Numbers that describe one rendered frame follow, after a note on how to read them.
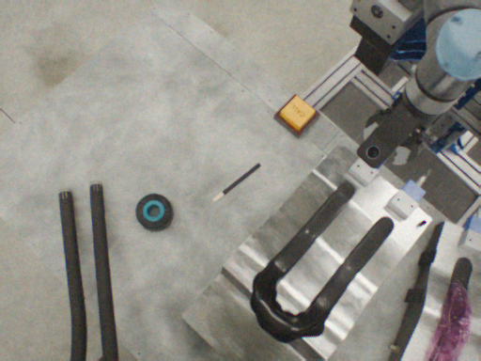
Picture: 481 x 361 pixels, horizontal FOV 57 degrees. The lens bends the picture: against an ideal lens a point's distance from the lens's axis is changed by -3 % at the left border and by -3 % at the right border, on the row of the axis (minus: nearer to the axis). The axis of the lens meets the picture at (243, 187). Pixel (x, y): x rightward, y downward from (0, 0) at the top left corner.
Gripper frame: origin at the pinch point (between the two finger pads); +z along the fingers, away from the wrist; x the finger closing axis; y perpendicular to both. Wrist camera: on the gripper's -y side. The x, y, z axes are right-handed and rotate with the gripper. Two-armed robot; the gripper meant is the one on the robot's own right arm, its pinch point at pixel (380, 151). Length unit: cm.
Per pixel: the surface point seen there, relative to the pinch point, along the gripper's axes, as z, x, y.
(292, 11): 101, 76, 84
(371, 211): 11.9, -6.6, -5.6
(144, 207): 17, 31, -37
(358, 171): 9.2, 0.9, -1.8
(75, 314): 13, 24, -62
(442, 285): 14.1, -28.0, -7.1
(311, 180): 12.2, 7.1, -9.0
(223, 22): 101, 96, 56
